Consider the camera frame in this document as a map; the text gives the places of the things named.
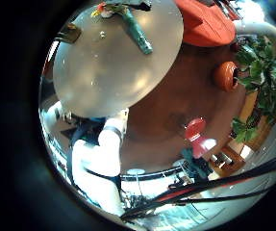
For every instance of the red stool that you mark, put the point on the red stool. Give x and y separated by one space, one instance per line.
196 133

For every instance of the small white scrap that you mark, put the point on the small white scrap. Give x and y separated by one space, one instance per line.
102 34

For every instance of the orange beanbag seat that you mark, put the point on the orange beanbag seat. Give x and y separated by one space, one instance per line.
205 25

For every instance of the wooden shelf unit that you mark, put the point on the wooden shelf unit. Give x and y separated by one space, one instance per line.
237 154

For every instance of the bouquet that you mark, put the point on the bouquet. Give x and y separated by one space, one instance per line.
138 32

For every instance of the green leafy plant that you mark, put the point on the green leafy plant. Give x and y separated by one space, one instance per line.
265 80

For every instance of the amber glass vase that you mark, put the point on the amber glass vase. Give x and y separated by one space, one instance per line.
68 32

